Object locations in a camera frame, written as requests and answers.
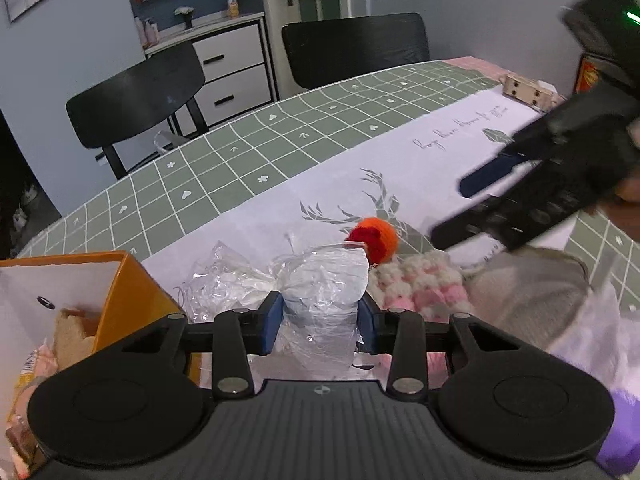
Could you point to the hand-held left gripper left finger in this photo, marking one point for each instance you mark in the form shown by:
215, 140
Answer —
270, 322

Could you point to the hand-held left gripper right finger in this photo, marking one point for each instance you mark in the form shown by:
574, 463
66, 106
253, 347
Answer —
365, 327

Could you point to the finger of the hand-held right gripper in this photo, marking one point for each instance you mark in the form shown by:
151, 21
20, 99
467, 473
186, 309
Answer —
490, 175
475, 222

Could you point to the clear plastic bag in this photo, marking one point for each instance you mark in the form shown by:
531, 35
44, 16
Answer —
320, 285
225, 285

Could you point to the orange storage box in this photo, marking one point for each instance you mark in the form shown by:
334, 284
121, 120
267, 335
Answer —
140, 300

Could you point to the orange packet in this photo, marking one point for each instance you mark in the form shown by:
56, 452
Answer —
590, 77

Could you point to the crumpled clear plastic bag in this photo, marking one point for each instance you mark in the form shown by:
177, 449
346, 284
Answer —
225, 285

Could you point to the pink white knitted hat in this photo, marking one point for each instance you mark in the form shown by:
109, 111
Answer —
425, 285

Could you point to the beige wooden box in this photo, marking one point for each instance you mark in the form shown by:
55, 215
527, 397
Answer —
525, 91

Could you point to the red orange pompom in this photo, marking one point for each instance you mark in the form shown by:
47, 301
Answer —
375, 237

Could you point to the grey white plush cloth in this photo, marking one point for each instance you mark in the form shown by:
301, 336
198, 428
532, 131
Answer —
530, 300

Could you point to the black wooden chair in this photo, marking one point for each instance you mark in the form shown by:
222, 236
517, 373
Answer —
355, 45
135, 90

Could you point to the white drawer cabinet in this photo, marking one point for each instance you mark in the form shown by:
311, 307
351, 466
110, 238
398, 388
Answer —
235, 75

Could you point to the purple cloth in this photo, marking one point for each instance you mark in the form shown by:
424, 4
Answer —
625, 435

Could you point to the white door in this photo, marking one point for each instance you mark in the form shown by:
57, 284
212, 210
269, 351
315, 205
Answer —
270, 35

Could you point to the yellow bottle green cap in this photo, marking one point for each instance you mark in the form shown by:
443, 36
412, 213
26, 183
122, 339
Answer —
231, 5

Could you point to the pink bottle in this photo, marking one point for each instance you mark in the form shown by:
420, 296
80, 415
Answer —
150, 32

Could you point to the black tissue holder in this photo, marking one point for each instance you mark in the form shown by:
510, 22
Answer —
186, 16

